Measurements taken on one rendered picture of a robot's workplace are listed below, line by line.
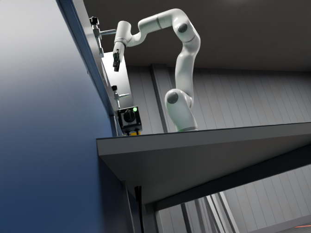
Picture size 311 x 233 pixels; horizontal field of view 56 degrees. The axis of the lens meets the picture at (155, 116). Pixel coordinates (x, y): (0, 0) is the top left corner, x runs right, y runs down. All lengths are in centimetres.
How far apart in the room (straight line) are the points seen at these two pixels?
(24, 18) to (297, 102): 722
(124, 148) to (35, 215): 37
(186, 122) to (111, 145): 102
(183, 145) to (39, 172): 43
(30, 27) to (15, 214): 18
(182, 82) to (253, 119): 463
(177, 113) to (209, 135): 90
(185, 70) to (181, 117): 27
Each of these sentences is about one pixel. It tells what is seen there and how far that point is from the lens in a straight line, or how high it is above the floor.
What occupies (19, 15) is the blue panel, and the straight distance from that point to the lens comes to 29.
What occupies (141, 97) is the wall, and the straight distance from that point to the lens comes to 507.
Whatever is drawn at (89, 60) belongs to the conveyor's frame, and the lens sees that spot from 65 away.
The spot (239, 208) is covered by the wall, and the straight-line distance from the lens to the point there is 538.
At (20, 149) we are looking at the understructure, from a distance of 22.
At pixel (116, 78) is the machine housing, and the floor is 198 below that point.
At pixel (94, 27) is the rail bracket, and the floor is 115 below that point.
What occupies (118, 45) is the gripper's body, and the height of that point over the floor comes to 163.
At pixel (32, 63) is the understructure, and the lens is 28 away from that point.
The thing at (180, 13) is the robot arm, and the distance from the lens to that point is 181.
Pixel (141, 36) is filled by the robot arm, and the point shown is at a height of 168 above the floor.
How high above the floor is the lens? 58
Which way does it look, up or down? 19 degrees up
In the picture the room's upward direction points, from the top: 13 degrees counter-clockwise
